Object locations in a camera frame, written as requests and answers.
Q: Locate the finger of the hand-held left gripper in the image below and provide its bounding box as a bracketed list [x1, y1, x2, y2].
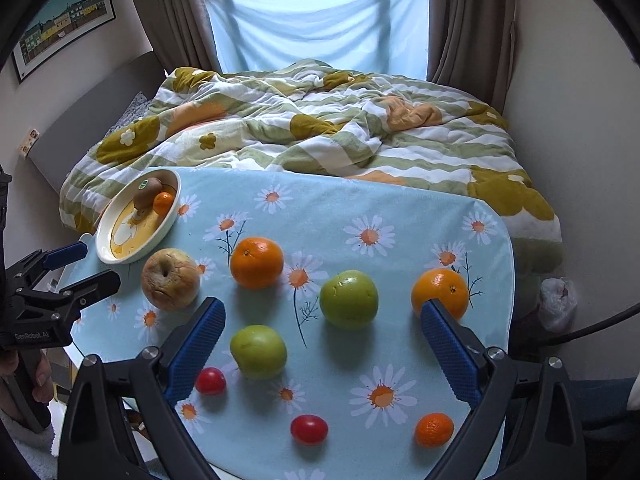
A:
[7, 241, 91, 283]
[17, 268, 122, 313]

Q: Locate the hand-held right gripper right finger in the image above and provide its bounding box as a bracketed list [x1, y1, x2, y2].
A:
[420, 299, 583, 480]

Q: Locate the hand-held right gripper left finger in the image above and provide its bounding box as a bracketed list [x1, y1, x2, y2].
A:
[55, 296, 227, 480]

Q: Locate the red cherry tomato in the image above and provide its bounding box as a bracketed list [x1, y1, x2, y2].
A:
[195, 367, 227, 395]
[291, 414, 329, 445]

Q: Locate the cream oval bowl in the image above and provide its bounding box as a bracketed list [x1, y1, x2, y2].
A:
[95, 168, 182, 265]

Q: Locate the large orange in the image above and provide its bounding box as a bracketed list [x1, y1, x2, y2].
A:
[230, 236, 285, 290]
[411, 268, 470, 322]

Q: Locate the green apple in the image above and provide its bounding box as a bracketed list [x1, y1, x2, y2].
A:
[230, 325, 288, 380]
[320, 269, 379, 330]

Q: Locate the wrinkled yellow apple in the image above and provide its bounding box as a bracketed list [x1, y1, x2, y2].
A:
[141, 248, 200, 310]

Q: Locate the person's left hand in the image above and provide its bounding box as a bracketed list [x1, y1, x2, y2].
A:
[29, 351, 55, 405]

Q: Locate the white table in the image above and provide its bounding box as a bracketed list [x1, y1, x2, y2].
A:
[47, 232, 288, 480]

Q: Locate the brown kiwi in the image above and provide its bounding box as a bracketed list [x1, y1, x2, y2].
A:
[134, 176, 163, 211]

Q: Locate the white plastic bag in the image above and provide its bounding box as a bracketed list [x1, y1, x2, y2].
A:
[537, 277, 578, 333]

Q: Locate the grey bed headboard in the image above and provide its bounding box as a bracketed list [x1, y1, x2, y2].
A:
[27, 51, 168, 193]

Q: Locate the dark blue cloth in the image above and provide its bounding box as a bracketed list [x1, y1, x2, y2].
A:
[567, 379, 640, 433]

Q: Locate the grey patterned pillow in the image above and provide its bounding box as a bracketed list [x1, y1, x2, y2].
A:
[107, 91, 151, 136]

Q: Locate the blue daisy tablecloth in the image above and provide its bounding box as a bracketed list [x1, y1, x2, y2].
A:
[65, 166, 516, 480]

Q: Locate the green striped flower blanket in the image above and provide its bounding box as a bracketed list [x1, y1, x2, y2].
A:
[59, 60, 563, 281]

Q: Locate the brown curtain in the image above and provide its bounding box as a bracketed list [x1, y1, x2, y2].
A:
[427, 0, 518, 116]
[145, 0, 226, 73]

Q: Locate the light blue window sheet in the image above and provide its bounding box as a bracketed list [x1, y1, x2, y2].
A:
[205, 0, 431, 81]

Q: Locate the white wall socket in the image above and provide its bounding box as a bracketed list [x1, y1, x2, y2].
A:
[17, 127, 40, 156]

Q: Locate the black cable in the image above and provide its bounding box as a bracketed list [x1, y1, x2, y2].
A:
[542, 302, 640, 346]

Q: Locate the framed wall picture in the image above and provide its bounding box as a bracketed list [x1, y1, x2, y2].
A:
[11, 0, 117, 83]

